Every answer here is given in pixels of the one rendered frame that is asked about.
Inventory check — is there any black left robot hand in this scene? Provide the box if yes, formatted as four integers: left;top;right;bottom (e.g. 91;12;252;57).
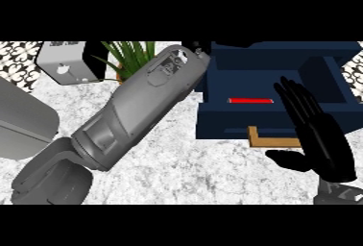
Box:
181;40;213;55

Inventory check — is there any navy blue drawer front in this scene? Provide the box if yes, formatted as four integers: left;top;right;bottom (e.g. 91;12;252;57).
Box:
195;101;363;140

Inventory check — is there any silver box appliance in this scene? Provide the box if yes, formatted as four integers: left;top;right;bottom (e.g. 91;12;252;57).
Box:
36;40;110;86

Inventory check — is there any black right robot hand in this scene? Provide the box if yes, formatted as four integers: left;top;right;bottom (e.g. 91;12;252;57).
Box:
265;75;359;184

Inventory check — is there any red can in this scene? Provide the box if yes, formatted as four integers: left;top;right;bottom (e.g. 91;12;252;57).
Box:
228;97;275;105

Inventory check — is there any grey rounded appliance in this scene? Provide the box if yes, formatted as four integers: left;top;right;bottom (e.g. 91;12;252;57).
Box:
0;76;63;161

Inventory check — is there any navy blue open drawer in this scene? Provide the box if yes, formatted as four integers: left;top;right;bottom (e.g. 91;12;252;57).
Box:
195;40;363;107

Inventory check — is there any wooden drawer handle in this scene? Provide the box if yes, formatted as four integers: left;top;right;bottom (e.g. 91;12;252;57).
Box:
247;125;305;149

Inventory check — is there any green potted plant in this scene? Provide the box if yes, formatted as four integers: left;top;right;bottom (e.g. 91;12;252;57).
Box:
91;40;159;83

